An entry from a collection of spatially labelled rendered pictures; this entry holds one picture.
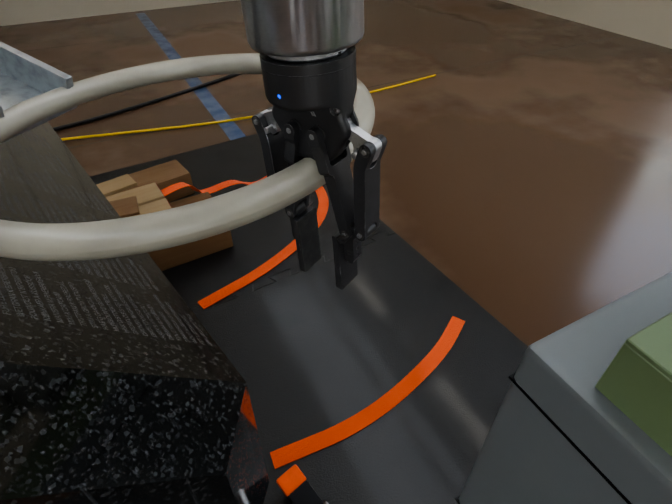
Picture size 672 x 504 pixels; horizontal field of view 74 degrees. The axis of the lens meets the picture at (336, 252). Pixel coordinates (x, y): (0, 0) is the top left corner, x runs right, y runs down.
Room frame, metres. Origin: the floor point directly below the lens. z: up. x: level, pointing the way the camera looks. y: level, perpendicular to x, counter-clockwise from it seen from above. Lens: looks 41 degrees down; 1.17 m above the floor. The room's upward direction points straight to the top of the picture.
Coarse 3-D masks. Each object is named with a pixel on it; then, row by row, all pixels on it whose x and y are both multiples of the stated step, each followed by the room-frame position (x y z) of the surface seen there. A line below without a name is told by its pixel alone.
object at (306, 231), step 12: (300, 216) 0.37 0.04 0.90; (312, 216) 0.38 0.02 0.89; (300, 228) 0.36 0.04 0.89; (312, 228) 0.38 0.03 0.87; (300, 240) 0.36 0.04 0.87; (312, 240) 0.38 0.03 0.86; (300, 252) 0.36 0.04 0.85; (312, 252) 0.37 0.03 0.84; (300, 264) 0.36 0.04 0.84; (312, 264) 0.37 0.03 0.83
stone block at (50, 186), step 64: (0, 192) 0.58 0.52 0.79; (64, 192) 0.71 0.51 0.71; (128, 256) 0.58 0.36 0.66; (0, 320) 0.30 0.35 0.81; (64, 320) 0.34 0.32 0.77; (128, 320) 0.40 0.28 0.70; (192, 320) 0.47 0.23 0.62; (0, 384) 0.23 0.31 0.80; (64, 384) 0.26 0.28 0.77; (128, 384) 0.29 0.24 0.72; (192, 384) 0.32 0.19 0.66; (0, 448) 0.19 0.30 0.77; (64, 448) 0.21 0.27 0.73; (128, 448) 0.23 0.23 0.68; (192, 448) 0.26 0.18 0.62; (256, 448) 0.35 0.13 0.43
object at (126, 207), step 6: (126, 198) 1.36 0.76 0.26; (132, 198) 1.36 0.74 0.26; (114, 204) 1.32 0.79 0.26; (120, 204) 1.32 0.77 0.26; (126, 204) 1.32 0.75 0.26; (132, 204) 1.32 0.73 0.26; (120, 210) 1.28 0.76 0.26; (126, 210) 1.28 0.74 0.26; (132, 210) 1.28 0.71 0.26; (138, 210) 1.28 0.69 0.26; (120, 216) 1.25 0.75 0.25; (126, 216) 1.26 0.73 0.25
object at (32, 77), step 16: (0, 48) 0.67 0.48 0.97; (0, 64) 0.67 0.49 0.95; (16, 64) 0.66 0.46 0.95; (32, 64) 0.65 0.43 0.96; (0, 80) 0.65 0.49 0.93; (16, 80) 0.66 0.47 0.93; (32, 80) 0.65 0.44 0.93; (48, 80) 0.64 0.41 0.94; (64, 80) 0.63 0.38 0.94; (0, 96) 0.62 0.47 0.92; (16, 96) 0.63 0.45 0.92; (32, 96) 0.63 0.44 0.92; (0, 112) 0.53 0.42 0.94; (64, 112) 0.62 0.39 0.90; (32, 128) 0.57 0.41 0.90
